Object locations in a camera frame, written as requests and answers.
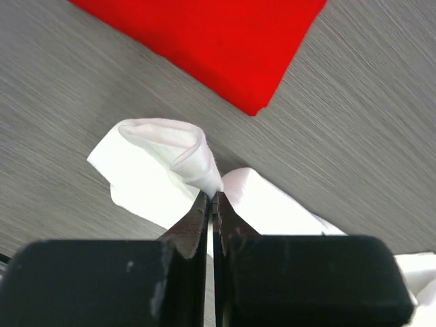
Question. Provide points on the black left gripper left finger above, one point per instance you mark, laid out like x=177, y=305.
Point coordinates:
x=111, y=282

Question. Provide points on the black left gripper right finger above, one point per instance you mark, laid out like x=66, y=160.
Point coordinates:
x=266, y=280

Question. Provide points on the white printed t shirt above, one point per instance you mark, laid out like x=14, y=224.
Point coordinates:
x=156, y=167

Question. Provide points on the folded red t shirt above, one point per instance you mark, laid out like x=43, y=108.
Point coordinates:
x=239, y=49

